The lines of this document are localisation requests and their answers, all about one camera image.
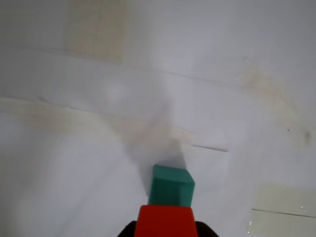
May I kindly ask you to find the white paper sheet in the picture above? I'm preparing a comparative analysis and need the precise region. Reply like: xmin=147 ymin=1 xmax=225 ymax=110
xmin=0 ymin=111 xmax=250 ymax=237

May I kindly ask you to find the teal blue cube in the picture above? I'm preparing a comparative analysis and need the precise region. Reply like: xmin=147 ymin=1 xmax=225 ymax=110
xmin=148 ymin=164 xmax=196 ymax=207

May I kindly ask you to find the red cube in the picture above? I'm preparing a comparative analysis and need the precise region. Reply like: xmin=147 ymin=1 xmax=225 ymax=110
xmin=134 ymin=204 xmax=198 ymax=237

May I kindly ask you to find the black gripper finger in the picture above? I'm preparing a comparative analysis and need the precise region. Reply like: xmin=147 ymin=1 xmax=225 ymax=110
xmin=196 ymin=221 xmax=219 ymax=237
xmin=120 ymin=220 xmax=138 ymax=237

